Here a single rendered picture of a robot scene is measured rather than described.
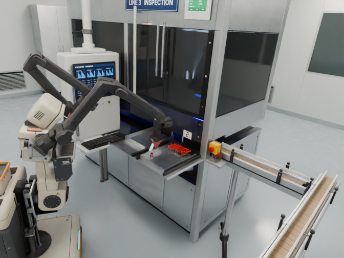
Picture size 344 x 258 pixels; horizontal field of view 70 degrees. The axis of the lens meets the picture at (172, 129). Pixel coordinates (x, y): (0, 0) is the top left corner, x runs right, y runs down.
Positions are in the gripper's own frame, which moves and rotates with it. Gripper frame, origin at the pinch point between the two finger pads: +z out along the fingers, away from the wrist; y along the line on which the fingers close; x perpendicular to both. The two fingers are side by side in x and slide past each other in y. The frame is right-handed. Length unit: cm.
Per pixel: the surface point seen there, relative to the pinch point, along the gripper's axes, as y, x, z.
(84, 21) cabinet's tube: 15, 92, -72
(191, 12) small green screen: 35, 6, -86
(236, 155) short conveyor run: 45, -43, 8
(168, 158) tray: 13.3, -2.2, 14.7
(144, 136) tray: 31, 37, 17
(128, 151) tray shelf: 2.3, 28.2, 16.2
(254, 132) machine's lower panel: 114, -35, 14
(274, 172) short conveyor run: 40, -72, 7
